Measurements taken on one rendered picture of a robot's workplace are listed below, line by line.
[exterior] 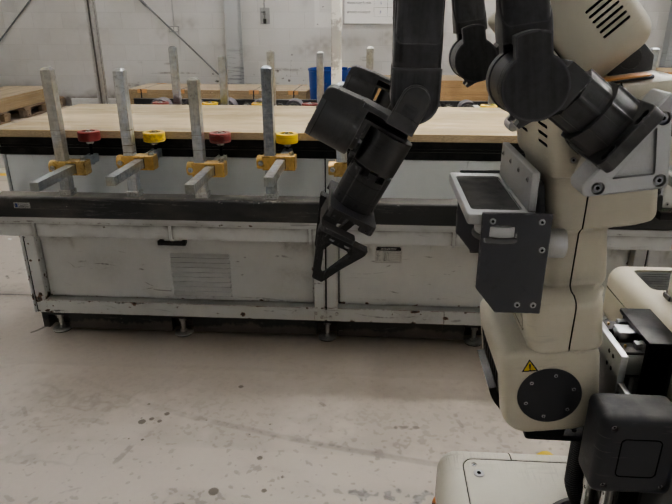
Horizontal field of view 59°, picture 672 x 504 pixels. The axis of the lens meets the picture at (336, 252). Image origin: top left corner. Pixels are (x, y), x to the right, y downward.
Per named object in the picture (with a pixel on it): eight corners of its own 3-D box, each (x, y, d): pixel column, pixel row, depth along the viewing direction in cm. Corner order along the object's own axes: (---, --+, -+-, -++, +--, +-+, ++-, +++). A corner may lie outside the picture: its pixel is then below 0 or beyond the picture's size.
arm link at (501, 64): (603, 86, 67) (587, 82, 72) (536, 29, 66) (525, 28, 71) (545, 150, 70) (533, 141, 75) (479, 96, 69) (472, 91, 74)
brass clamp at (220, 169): (224, 178, 209) (223, 163, 207) (186, 177, 210) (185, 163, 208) (228, 173, 214) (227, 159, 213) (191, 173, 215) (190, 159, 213)
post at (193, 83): (208, 215, 216) (196, 77, 198) (198, 215, 216) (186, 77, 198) (210, 212, 219) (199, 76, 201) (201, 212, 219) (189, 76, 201)
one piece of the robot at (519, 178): (525, 250, 116) (540, 139, 108) (567, 317, 90) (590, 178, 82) (442, 248, 117) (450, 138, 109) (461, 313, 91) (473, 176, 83)
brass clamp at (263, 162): (294, 171, 206) (294, 157, 204) (256, 170, 207) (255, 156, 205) (297, 167, 212) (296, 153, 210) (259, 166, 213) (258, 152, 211)
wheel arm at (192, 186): (195, 196, 187) (194, 183, 185) (184, 196, 187) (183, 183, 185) (227, 164, 227) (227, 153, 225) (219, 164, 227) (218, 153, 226)
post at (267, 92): (276, 206, 213) (270, 65, 195) (266, 206, 213) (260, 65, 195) (277, 203, 216) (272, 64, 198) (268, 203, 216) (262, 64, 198)
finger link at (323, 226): (292, 277, 75) (326, 215, 71) (295, 252, 81) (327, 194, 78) (340, 299, 76) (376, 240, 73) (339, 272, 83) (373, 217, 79)
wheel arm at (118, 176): (116, 188, 187) (114, 175, 186) (106, 188, 187) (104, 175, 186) (162, 158, 228) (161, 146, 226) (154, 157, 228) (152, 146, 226)
